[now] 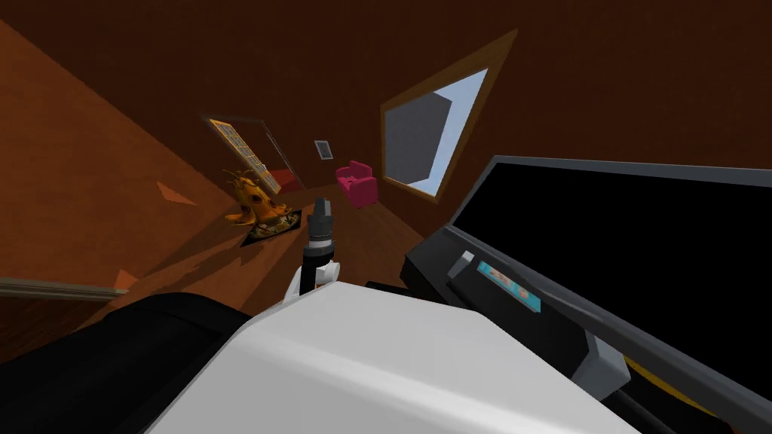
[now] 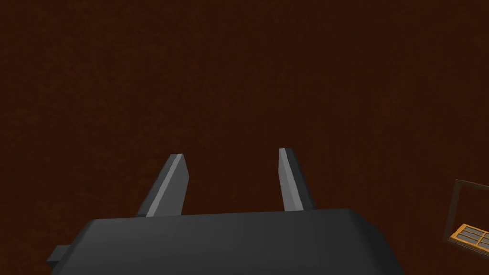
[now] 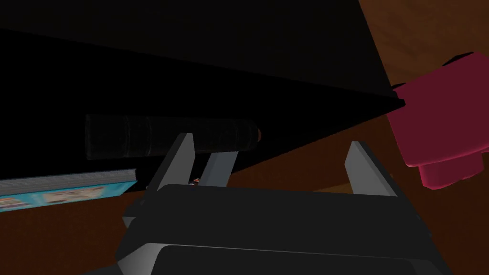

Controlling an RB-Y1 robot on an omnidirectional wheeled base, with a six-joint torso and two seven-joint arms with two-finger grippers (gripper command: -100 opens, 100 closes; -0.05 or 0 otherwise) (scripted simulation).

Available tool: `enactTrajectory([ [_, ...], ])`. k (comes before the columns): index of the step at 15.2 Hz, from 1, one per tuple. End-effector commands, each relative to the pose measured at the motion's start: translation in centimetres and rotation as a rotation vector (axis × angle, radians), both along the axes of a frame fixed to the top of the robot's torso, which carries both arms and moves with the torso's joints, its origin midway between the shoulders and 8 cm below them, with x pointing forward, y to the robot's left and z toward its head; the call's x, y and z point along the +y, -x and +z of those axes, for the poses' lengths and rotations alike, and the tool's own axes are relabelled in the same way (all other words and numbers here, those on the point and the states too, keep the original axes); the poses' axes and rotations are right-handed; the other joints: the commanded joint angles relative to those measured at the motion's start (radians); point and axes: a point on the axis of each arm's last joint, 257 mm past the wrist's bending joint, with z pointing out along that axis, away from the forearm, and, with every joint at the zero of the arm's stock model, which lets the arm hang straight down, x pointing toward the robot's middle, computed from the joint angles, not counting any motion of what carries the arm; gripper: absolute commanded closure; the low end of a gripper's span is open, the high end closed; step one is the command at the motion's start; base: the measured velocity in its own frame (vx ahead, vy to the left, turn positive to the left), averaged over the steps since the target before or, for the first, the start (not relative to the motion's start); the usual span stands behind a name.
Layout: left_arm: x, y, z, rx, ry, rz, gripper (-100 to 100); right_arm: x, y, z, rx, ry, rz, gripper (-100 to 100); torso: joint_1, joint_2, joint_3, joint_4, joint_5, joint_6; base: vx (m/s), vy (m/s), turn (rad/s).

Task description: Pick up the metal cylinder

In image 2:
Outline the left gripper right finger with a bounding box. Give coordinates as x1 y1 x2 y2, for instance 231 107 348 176
278 148 316 212

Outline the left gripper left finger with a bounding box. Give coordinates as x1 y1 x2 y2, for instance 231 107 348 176
136 153 190 218

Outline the orange framed window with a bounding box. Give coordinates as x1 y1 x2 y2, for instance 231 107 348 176
443 178 489 254

